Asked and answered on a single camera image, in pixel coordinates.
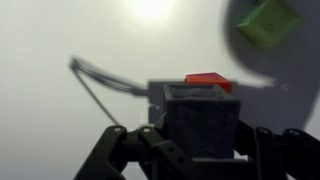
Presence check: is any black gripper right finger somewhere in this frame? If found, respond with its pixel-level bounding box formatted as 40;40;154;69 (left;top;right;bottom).
233;119;320;180

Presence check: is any grey block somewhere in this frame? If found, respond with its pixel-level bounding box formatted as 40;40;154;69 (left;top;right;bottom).
163;83;242;159

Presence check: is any yellow-green block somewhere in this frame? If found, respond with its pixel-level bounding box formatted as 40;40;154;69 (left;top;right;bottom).
234;0;301;49

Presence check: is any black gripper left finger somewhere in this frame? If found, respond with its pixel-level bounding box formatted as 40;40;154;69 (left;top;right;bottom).
73;113;204;180

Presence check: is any orange block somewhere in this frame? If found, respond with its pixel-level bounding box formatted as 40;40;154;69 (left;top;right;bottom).
185;72;233;94

